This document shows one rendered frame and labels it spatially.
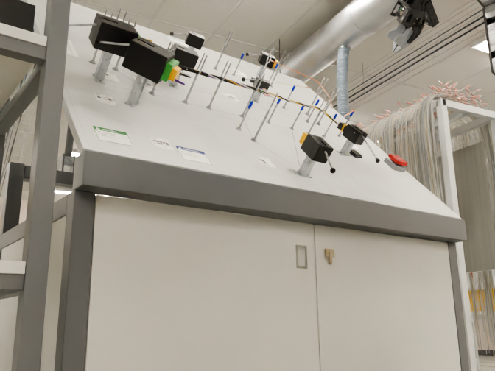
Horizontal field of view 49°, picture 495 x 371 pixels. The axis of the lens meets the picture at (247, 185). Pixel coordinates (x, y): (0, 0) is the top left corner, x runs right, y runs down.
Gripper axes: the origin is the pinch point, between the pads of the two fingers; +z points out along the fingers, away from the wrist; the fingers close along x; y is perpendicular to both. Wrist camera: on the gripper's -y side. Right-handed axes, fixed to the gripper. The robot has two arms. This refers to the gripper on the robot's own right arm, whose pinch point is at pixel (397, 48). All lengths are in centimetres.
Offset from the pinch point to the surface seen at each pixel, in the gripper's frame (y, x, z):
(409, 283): 14, 62, 42
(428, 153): -43, 3, 36
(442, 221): 0, 50, 29
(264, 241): 63, 55, 32
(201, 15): -86, -312, 115
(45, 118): 113, 43, 13
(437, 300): 3, 66, 46
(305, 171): 48, 40, 23
